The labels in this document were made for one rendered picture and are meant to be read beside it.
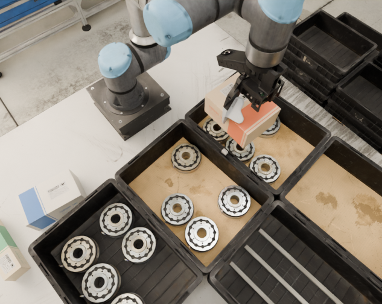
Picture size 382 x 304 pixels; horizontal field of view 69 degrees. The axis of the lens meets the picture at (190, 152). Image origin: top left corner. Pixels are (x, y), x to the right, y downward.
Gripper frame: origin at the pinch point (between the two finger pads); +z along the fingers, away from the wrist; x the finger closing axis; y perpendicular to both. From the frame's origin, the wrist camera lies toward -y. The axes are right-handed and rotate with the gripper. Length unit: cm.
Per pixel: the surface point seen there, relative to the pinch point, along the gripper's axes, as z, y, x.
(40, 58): 112, -187, -26
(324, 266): 27, 46, -4
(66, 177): 32, -31, -50
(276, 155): 27.3, 11.9, 11.6
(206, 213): 27.4, 11.6, -20.8
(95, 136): 41, -45, -33
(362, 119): 70, 21, 87
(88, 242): 25, -4, -54
